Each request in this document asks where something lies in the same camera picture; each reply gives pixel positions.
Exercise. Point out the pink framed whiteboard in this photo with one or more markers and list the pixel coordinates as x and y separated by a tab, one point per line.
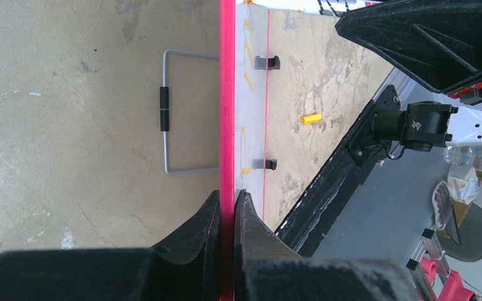
243	85

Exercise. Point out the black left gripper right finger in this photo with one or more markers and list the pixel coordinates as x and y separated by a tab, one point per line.
267	269

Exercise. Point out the pink step ladder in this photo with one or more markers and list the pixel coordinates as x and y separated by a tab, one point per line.
431	274

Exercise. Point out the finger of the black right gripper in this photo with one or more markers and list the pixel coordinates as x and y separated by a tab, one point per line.
436	43

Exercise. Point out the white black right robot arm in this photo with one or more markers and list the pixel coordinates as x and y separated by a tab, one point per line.
424	125

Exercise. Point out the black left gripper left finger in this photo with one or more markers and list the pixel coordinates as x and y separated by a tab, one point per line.
182	266

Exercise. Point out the clear plastic bag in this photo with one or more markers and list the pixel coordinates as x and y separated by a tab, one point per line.
462	179

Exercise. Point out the yellow marker cap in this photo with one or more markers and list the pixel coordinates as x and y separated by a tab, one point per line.
310	119

